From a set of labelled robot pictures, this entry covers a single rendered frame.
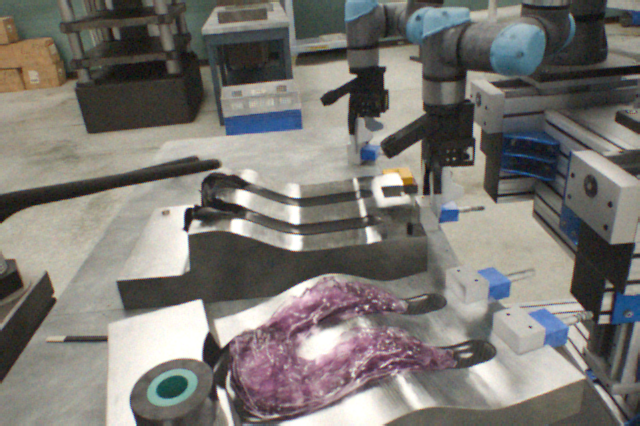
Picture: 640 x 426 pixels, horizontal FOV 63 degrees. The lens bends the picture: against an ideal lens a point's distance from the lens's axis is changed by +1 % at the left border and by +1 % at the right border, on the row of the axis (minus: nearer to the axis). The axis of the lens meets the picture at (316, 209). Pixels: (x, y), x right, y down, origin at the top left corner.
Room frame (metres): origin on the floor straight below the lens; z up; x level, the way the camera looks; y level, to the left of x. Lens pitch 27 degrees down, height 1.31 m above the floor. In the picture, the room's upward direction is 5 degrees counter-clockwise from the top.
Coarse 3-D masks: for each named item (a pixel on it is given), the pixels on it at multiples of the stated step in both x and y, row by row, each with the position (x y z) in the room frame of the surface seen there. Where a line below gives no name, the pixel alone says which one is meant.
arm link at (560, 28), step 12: (528, 0) 0.90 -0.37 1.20; (540, 0) 0.88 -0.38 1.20; (552, 0) 0.87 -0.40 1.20; (564, 0) 0.87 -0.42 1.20; (528, 12) 0.89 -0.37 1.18; (540, 12) 0.88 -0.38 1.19; (552, 12) 0.87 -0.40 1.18; (564, 12) 0.87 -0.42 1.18; (552, 24) 0.87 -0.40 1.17; (564, 24) 0.88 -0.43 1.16; (552, 36) 0.86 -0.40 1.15; (564, 36) 0.89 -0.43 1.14; (552, 48) 0.87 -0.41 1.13
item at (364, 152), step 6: (348, 144) 1.27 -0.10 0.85; (360, 144) 1.26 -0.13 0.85; (348, 150) 1.27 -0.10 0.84; (360, 150) 1.25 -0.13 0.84; (366, 150) 1.25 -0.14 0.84; (372, 150) 1.24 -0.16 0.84; (378, 150) 1.26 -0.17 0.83; (348, 156) 1.27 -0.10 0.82; (354, 156) 1.26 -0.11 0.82; (360, 156) 1.25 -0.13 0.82; (366, 156) 1.25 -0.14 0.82; (372, 156) 1.24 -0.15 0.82; (378, 156) 1.26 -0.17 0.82; (396, 156) 1.23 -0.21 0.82; (348, 162) 1.27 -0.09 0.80; (354, 162) 1.26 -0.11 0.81; (360, 162) 1.26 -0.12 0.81
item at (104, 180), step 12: (156, 168) 1.16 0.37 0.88; (168, 168) 1.18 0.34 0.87; (180, 168) 1.20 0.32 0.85; (192, 168) 1.23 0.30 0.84; (204, 168) 1.26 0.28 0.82; (216, 168) 1.30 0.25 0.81; (108, 180) 1.04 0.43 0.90; (120, 180) 1.06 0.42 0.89; (132, 180) 1.08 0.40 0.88; (144, 180) 1.11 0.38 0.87; (156, 180) 1.14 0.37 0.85
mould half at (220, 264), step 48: (240, 192) 0.85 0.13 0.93; (288, 192) 0.92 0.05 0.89; (336, 192) 0.91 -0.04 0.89; (144, 240) 0.83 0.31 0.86; (192, 240) 0.71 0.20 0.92; (240, 240) 0.71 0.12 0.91; (288, 240) 0.74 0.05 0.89; (336, 240) 0.73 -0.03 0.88; (384, 240) 0.71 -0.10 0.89; (144, 288) 0.71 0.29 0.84; (192, 288) 0.71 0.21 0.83; (240, 288) 0.71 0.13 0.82; (288, 288) 0.71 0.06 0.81
